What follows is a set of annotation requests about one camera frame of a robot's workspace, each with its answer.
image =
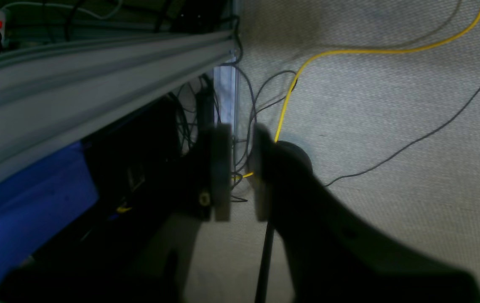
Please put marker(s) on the blue panel under rail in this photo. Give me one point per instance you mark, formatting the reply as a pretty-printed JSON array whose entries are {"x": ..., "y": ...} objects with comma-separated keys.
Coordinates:
[{"x": 41, "y": 200}]

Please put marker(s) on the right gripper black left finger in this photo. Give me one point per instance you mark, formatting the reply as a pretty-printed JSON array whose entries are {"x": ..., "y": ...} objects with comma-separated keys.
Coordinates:
[{"x": 202, "y": 181}]

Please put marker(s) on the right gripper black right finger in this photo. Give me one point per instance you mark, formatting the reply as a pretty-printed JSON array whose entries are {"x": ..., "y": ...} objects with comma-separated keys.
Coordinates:
[{"x": 333, "y": 255}]

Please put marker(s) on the aluminium frame rail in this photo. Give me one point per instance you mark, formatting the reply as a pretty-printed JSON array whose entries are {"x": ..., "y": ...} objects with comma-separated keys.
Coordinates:
[{"x": 54, "y": 95}]

